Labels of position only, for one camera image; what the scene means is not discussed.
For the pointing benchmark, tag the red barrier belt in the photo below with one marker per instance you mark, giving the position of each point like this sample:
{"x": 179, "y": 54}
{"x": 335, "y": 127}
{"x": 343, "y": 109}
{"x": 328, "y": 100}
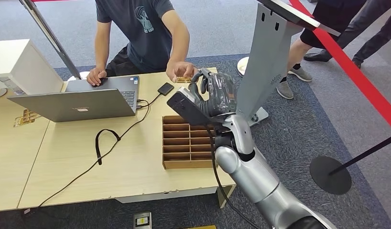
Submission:
{"x": 356, "y": 75}

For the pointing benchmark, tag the grey kiosk stand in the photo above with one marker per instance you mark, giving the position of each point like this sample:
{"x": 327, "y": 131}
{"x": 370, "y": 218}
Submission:
{"x": 268, "y": 63}

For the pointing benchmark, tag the small black external drive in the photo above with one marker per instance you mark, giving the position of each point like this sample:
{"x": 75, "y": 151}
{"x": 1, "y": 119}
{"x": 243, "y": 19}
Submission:
{"x": 165, "y": 88}

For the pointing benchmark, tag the yellow flat item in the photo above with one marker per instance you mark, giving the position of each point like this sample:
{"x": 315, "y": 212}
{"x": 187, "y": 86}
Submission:
{"x": 200, "y": 227}

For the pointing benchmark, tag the slanted grey metal pole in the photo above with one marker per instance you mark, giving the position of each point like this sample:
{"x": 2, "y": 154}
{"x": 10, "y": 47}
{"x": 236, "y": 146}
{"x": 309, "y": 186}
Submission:
{"x": 53, "y": 41}

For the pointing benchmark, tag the standing person in grey sneakers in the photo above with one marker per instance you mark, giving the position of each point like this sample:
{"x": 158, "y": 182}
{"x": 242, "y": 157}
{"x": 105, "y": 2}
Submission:
{"x": 309, "y": 34}

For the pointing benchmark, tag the floor power socket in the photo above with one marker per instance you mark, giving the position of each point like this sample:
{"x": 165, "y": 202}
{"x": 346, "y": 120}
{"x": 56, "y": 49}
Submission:
{"x": 142, "y": 220}

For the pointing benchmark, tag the person's left hand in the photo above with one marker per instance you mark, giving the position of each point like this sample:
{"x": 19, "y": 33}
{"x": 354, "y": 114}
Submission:
{"x": 182, "y": 69}

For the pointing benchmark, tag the standing person in black shoes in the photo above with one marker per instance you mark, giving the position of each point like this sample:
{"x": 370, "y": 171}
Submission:
{"x": 369, "y": 34}

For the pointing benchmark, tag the white round base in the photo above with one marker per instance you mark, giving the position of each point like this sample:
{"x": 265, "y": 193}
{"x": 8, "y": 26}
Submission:
{"x": 242, "y": 65}
{"x": 79, "y": 74}

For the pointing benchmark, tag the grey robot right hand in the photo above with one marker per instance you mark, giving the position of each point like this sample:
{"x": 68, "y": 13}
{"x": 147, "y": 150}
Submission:
{"x": 220, "y": 94}

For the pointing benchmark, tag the white box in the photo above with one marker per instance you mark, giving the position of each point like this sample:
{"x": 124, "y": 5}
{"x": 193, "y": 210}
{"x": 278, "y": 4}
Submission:
{"x": 24, "y": 66}

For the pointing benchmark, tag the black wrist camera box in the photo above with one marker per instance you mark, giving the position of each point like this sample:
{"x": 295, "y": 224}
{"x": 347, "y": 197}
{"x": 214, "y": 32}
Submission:
{"x": 189, "y": 109}

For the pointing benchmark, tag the grey laptop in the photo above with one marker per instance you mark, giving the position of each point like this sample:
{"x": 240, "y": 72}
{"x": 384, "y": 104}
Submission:
{"x": 78, "y": 106}

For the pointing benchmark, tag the gold card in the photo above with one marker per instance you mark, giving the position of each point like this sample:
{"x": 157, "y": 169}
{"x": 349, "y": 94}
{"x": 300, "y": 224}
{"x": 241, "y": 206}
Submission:
{"x": 183, "y": 80}

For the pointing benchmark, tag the black stanchion with round base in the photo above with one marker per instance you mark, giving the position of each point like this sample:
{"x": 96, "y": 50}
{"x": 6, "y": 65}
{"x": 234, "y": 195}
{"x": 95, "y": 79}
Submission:
{"x": 330, "y": 175}

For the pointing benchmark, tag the wooden card organizer box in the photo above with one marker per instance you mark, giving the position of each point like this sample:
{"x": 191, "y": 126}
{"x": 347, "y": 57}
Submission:
{"x": 182, "y": 148}

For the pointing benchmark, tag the person at the desk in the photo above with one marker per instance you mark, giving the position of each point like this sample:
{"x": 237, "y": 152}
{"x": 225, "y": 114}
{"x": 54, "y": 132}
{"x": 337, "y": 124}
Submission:
{"x": 144, "y": 34}

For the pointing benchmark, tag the person's right hand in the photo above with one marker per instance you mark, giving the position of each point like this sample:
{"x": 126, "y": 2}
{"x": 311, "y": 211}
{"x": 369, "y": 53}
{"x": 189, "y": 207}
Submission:
{"x": 95, "y": 76}

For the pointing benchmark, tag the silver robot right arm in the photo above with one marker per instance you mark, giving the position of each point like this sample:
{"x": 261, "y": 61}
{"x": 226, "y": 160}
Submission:
{"x": 255, "y": 180}

